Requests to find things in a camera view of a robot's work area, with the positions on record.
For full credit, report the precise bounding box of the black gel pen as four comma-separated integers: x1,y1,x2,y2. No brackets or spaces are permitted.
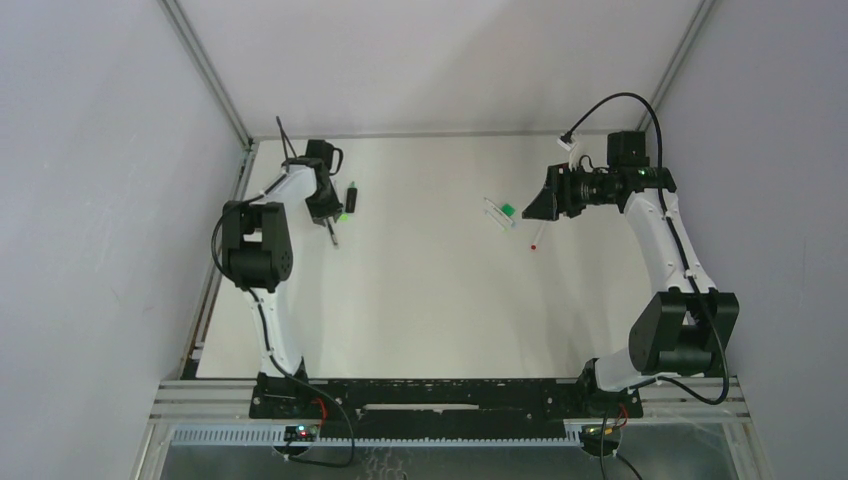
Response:
326,220,340,249

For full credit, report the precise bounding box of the white marker blue end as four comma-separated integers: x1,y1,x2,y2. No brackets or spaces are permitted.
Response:
483,197,515,229

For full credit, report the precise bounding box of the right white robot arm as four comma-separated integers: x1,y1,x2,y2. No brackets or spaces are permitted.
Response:
522,131,739,405

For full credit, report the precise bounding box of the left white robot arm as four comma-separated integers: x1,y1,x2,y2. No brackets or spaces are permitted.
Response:
210,139,344,387

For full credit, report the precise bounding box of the white marker red end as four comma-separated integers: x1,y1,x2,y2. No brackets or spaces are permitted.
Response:
530,221,548,251

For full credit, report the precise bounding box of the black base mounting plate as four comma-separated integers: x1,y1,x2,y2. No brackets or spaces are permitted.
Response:
248,378,644,443

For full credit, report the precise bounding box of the left controller board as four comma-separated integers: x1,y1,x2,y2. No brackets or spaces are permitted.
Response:
283,425,320,443

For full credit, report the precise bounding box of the controller board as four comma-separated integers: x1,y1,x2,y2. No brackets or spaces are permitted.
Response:
283,425,320,443
579,425,622,447

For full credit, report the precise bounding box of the right controller board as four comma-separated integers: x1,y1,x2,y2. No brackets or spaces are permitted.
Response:
579,425,622,447

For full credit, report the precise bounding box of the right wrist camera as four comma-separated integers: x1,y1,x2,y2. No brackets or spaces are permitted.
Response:
557,133,577,152

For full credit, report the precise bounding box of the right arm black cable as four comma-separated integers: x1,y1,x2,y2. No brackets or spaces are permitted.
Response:
563,91,731,407

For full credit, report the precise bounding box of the aluminium frame rail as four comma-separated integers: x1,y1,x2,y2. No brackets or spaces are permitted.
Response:
149,378,750,447

